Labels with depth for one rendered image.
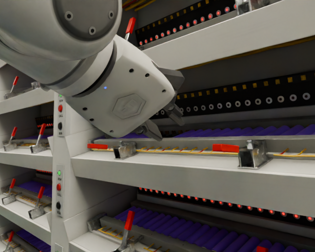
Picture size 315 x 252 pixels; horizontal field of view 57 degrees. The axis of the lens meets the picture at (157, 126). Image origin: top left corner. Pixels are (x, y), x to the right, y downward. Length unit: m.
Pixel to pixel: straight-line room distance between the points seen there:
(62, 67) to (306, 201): 0.27
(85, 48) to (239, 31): 0.25
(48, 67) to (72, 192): 0.48
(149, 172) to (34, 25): 0.35
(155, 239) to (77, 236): 0.22
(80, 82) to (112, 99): 0.05
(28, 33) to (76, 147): 0.55
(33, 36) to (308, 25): 0.28
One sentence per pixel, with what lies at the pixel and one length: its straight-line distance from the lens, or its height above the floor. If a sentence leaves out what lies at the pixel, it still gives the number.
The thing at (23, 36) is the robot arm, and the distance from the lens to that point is 0.18.
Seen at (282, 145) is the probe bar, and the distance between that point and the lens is 0.40.
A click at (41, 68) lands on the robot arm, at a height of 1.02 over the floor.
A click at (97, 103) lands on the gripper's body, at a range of 0.32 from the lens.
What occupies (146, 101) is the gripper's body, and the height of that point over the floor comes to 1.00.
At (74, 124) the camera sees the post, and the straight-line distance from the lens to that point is 0.71.
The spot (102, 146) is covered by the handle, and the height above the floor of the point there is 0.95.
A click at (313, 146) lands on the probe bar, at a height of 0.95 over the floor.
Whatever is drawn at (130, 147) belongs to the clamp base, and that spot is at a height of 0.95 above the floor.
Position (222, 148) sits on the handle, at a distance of 0.31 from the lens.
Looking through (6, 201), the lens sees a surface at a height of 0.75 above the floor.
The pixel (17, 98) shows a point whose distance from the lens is 1.08.
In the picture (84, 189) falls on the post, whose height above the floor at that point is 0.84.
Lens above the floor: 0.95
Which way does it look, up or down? 3 degrees up
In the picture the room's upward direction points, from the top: straight up
